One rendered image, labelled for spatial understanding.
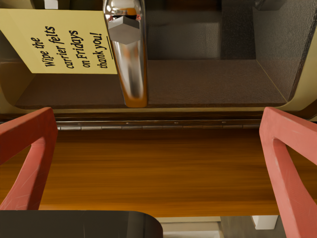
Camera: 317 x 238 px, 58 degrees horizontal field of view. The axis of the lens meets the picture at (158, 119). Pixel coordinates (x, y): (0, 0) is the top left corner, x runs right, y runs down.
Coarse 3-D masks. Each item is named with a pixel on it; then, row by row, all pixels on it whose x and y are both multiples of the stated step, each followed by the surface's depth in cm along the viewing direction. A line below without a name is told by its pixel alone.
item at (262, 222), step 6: (252, 216) 61; (258, 216) 57; (264, 216) 57; (270, 216) 57; (276, 216) 57; (258, 222) 58; (264, 222) 58; (270, 222) 58; (258, 228) 59; (264, 228) 59; (270, 228) 59
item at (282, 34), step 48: (0, 0) 16; (48, 0) 16; (96, 0) 16; (192, 0) 16; (240, 0) 16; (288, 0) 16; (0, 48) 20; (192, 48) 21; (240, 48) 21; (288, 48) 21; (0, 96) 28; (48, 96) 28; (96, 96) 28; (192, 96) 29; (240, 96) 29; (288, 96) 29
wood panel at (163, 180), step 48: (96, 144) 43; (144, 144) 43; (192, 144) 43; (240, 144) 43; (0, 192) 35; (48, 192) 35; (96, 192) 35; (144, 192) 35; (192, 192) 35; (240, 192) 35
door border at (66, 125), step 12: (144, 120) 35; (156, 120) 35; (168, 120) 35; (180, 120) 35; (192, 120) 35; (204, 120) 35; (216, 120) 35; (228, 120) 36; (240, 120) 36; (252, 120) 36
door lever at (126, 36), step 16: (112, 0) 10; (128, 0) 10; (144, 0) 11; (112, 16) 10; (128, 16) 10; (144, 16) 11; (112, 32) 11; (128, 32) 11; (144, 32) 11; (112, 48) 12; (128, 48) 12; (144, 48) 12; (128, 64) 13; (144, 64) 13; (128, 80) 15; (144, 80) 15; (128, 96) 16; (144, 96) 17
